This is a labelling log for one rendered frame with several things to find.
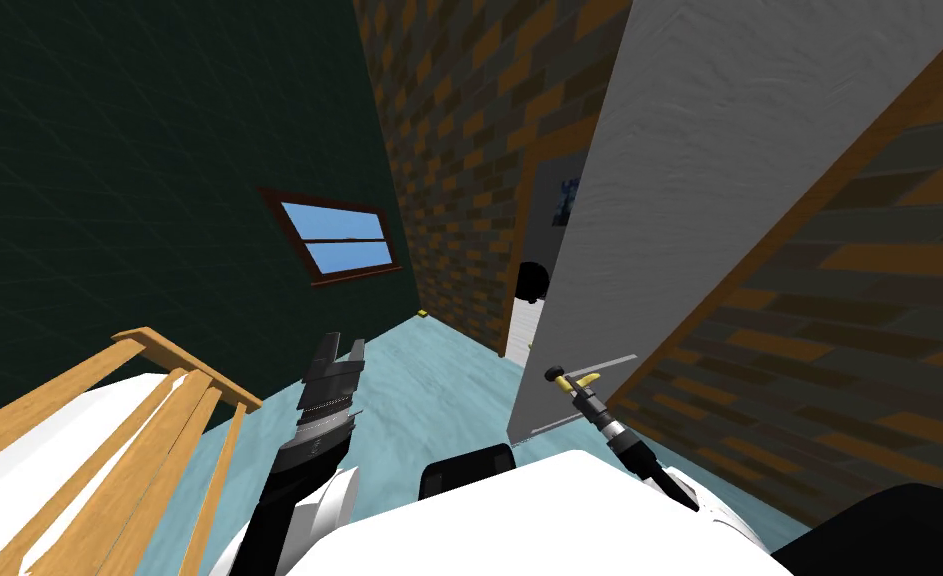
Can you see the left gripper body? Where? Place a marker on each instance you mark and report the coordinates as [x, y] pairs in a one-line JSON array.
[[331, 392]]

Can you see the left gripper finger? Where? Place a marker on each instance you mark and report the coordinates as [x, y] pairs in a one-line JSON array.
[[325, 354], [356, 354]]

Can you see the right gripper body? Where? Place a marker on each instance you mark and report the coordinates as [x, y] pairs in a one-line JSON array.
[[599, 411]]

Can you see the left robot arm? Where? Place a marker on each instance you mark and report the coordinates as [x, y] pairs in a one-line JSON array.
[[291, 480]]

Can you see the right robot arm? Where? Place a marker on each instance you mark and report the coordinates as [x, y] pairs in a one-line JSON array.
[[879, 536]]

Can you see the brown framed window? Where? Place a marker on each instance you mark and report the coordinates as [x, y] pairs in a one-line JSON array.
[[343, 238]]

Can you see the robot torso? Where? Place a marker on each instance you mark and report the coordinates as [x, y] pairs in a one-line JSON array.
[[535, 528]]

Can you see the black round object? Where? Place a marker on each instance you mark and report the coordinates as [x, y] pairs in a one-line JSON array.
[[532, 282]]

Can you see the wooden bed with white mattress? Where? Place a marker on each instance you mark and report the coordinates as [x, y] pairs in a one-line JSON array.
[[151, 448]]

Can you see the grey door leaf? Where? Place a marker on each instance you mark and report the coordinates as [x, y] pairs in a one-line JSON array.
[[679, 200]]

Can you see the blue wall picture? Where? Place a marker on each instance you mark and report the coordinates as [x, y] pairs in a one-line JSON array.
[[567, 202]]

